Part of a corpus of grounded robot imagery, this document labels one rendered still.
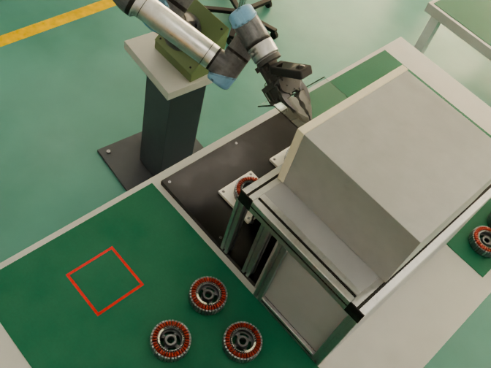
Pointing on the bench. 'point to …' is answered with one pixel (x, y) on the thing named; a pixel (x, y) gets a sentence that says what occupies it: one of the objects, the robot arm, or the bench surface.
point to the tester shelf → (332, 244)
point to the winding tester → (389, 169)
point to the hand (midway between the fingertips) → (309, 118)
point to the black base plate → (244, 161)
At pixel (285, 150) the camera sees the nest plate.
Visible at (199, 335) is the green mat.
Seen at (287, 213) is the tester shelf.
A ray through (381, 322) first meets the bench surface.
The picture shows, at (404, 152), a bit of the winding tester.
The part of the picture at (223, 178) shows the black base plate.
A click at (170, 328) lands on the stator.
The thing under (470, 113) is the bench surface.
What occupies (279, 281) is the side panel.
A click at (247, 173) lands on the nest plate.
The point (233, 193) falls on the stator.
